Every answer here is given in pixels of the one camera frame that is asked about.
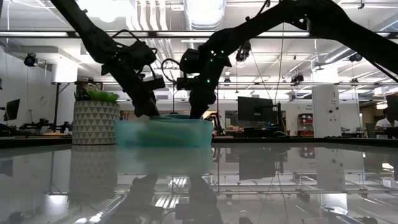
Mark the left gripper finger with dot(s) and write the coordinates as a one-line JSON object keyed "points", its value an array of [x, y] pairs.
{"points": [[152, 107], [140, 109]]}

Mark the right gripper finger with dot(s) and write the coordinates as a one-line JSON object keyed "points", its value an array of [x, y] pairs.
{"points": [[206, 107], [194, 109]]}

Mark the teal towel with white label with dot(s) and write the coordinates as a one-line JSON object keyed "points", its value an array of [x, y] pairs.
{"points": [[174, 117]]}

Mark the background black robot arm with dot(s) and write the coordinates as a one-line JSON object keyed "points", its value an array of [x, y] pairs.
{"points": [[216, 121], [40, 124]]}

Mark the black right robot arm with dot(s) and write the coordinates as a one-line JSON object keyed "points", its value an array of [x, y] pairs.
{"points": [[311, 21]]}

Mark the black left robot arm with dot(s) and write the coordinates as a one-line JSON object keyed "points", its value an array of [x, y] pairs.
{"points": [[93, 37]]}

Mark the translucent teal plastic bin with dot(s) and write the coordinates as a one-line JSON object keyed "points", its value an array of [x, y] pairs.
{"points": [[124, 133]]}

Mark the black computer monitor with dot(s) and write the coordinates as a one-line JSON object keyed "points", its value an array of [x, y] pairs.
{"points": [[255, 109]]}

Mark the plant in triangle-patterned pot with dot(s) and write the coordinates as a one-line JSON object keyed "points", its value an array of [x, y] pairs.
{"points": [[93, 124]]}

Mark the black overhead beam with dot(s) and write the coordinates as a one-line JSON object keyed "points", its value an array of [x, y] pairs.
{"points": [[280, 34]]}

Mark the shelf with red bins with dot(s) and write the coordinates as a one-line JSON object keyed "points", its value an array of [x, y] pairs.
{"points": [[304, 124]]}

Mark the white building column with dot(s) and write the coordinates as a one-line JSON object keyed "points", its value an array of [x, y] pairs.
{"points": [[326, 109]]}

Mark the small black monitor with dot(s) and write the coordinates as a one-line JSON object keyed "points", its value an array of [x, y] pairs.
{"points": [[13, 109]]}

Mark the person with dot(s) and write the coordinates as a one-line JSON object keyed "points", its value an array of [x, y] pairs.
{"points": [[387, 123]]}

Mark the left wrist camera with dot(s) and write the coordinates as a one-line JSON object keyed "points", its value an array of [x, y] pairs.
{"points": [[154, 82]]}

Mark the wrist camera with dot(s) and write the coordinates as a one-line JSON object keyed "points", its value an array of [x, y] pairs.
{"points": [[154, 82], [188, 62]]}

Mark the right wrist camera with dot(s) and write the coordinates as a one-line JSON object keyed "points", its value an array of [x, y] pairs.
{"points": [[188, 62]]}

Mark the black ceiling-hung camera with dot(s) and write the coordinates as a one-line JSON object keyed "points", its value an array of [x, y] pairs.
{"points": [[243, 53], [297, 78], [30, 60], [356, 57]]}

